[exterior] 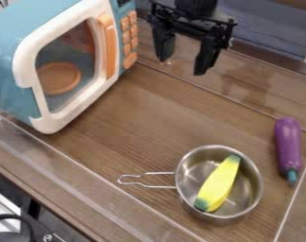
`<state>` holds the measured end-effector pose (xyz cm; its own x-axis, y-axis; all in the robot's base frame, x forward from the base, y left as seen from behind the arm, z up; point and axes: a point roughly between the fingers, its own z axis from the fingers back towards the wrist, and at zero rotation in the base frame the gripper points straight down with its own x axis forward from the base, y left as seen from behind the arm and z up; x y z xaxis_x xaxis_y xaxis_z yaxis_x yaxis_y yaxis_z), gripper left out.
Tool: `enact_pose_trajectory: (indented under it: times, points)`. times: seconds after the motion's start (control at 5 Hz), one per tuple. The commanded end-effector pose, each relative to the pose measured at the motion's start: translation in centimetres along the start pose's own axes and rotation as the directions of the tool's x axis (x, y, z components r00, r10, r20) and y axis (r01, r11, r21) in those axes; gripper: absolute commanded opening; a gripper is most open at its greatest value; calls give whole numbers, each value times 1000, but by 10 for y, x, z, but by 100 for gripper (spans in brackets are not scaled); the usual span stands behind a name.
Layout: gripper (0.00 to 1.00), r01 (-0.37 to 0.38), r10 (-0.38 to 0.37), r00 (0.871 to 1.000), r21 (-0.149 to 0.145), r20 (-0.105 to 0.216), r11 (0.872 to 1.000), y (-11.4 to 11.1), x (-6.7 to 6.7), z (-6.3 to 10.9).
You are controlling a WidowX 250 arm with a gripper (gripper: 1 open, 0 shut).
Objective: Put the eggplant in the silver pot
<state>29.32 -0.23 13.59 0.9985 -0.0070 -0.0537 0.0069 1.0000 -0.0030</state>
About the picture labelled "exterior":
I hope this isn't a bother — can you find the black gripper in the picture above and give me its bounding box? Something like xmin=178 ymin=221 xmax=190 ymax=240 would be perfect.
xmin=150 ymin=0 xmax=238 ymax=76

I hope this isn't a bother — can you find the purple toy eggplant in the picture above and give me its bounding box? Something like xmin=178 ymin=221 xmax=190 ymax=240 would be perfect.
xmin=274 ymin=117 xmax=302 ymax=185

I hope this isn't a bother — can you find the blue white toy microwave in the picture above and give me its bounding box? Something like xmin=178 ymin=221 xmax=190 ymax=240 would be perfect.
xmin=0 ymin=0 xmax=138 ymax=134

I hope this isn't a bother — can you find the orange microwave turntable plate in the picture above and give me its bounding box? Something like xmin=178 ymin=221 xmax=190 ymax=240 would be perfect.
xmin=37 ymin=62 xmax=82 ymax=95

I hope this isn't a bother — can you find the yellow toy corn cob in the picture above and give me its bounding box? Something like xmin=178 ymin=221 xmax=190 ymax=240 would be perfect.
xmin=194 ymin=154 xmax=242 ymax=213

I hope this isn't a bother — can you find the silver pot with wire handle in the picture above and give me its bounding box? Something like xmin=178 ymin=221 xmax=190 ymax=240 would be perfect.
xmin=118 ymin=145 xmax=265 ymax=226

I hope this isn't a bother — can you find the black cable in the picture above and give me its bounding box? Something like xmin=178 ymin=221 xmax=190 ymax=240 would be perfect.
xmin=0 ymin=214 xmax=36 ymax=242

